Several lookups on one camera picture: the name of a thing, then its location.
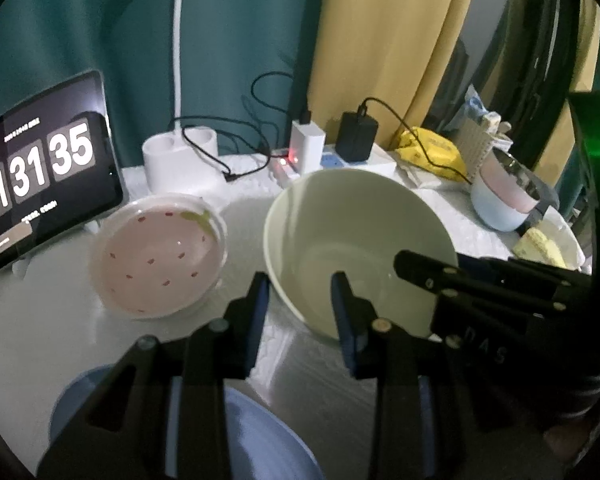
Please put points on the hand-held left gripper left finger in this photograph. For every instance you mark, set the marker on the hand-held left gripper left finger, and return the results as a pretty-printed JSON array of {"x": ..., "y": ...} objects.
[{"x": 257, "y": 320}]

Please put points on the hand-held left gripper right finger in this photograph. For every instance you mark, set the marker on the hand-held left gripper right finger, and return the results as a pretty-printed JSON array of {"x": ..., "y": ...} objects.
[{"x": 347, "y": 330}]

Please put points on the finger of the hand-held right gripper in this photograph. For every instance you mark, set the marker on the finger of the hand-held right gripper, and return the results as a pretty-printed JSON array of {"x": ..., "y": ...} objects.
[{"x": 420, "y": 267}]

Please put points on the cream bowl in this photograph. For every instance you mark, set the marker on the cream bowl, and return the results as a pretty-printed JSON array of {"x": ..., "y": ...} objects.
[{"x": 330, "y": 220}]

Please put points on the pink strawberry print bowl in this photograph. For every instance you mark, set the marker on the pink strawberry print bowl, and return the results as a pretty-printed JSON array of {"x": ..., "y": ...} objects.
[{"x": 155, "y": 260}]

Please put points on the person's right hand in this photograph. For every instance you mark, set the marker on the person's right hand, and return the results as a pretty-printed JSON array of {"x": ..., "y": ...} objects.
[{"x": 565, "y": 444}]

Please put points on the white power strip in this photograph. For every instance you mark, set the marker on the white power strip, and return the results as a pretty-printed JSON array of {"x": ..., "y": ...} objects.
[{"x": 380, "y": 162}]

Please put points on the small pink bowl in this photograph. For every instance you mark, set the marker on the small pink bowl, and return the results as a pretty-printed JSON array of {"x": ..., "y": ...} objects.
[{"x": 505, "y": 190}]

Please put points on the yellow packet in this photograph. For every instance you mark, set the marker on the yellow packet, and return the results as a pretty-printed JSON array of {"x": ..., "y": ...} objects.
[{"x": 430, "y": 152}]

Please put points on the cream storage basket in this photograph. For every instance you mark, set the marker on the cream storage basket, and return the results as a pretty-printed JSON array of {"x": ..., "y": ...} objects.
[{"x": 475, "y": 150}]

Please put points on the dark grey cloth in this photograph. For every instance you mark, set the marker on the dark grey cloth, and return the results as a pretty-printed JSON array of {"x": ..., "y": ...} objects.
[{"x": 542, "y": 215}]

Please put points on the metal bowl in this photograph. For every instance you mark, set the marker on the metal bowl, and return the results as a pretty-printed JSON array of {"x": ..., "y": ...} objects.
[{"x": 525, "y": 180}]

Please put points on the black charger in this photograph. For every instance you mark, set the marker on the black charger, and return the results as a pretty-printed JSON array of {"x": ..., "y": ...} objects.
[{"x": 355, "y": 137}]

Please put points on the white charger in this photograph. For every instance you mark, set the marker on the white charger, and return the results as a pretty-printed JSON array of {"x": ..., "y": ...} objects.
[{"x": 307, "y": 145}]

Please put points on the blue white packet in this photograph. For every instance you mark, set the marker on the blue white packet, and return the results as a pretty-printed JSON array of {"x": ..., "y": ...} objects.
[{"x": 476, "y": 105}]

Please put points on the white desk lamp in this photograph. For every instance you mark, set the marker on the white desk lamp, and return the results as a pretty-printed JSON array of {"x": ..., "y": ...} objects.
[{"x": 175, "y": 160}]

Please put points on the black framed window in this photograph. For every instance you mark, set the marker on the black framed window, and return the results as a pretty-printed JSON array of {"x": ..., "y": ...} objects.
[{"x": 520, "y": 60}]

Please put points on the black tablet showing clock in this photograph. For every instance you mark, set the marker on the black tablet showing clock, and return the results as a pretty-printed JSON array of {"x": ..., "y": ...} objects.
[{"x": 35, "y": 165}]

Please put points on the green curtain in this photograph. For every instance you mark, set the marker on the green curtain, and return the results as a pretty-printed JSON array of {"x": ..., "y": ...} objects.
[{"x": 105, "y": 20}]

